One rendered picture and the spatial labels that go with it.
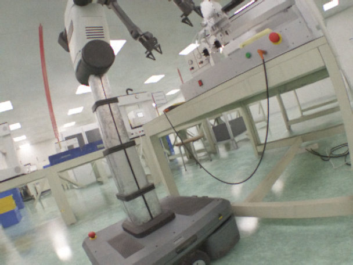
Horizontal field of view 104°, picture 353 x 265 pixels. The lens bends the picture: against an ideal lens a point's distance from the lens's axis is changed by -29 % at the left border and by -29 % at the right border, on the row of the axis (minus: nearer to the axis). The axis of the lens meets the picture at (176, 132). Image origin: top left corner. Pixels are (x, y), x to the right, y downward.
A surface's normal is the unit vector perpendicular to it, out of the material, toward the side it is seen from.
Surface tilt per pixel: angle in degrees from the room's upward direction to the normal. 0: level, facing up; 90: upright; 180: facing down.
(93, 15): 90
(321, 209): 90
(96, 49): 90
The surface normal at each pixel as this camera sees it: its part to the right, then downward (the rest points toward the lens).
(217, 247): 0.08, -0.04
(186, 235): 0.18, -0.82
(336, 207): -0.73, 0.25
